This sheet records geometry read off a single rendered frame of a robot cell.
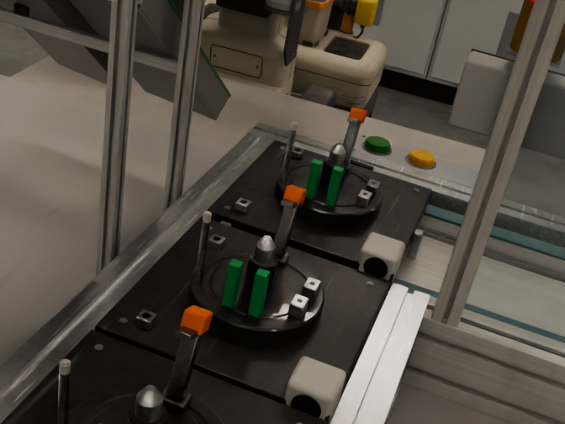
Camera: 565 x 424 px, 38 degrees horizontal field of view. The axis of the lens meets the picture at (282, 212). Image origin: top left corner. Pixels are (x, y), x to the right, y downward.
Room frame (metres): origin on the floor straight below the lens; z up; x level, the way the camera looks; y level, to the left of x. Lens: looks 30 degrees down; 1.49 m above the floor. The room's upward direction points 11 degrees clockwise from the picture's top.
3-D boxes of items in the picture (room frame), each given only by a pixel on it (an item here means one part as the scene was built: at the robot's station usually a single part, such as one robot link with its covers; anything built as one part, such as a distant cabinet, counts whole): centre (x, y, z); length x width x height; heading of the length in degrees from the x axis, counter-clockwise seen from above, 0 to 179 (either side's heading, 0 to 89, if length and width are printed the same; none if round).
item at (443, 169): (1.12, -0.19, 0.93); 0.21 x 0.07 x 0.06; 75
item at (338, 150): (0.93, -0.05, 1.04); 0.02 x 0.02 x 0.03
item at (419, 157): (1.12, -0.19, 0.96); 0.04 x 0.04 x 0.02
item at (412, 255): (0.90, -0.18, 0.95); 0.01 x 0.01 x 0.04; 75
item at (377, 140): (1.14, -0.12, 0.96); 0.04 x 0.04 x 0.02
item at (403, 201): (0.93, -0.05, 0.96); 0.24 x 0.24 x 0.02; 75
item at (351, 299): (0.69, 0.01, 1.01); 0.24 x 0.24 x 0.13; 75
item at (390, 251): (0.81, -0.12, 0.97); 0.05 x 0.05 x 0.04; 75
